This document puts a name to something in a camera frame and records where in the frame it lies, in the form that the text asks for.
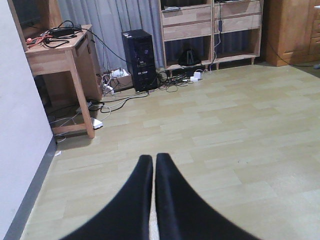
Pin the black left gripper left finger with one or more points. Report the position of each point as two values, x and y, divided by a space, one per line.
126 216

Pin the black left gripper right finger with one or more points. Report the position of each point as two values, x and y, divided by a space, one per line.
182 214

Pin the light wooden side desk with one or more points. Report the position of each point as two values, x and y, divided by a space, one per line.
71 70

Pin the black power brick on desk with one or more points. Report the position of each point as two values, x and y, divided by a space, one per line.
61 31

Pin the white router on floor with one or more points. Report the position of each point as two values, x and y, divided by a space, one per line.
96 123

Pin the white power strip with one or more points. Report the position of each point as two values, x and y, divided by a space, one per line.
196 76

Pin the black bag in shelf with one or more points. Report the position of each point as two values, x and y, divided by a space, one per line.
188 58

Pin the black desktop computer tower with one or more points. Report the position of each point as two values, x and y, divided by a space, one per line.
140 59

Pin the wooden shelf unit with drawers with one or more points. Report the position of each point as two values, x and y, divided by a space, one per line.
218 31

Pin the grey curtain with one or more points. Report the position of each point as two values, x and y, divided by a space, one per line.
109 18

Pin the wooden wardrobe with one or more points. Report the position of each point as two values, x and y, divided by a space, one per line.
292 31

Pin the cardboard box with cables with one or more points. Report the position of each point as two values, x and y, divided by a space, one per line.
116 80

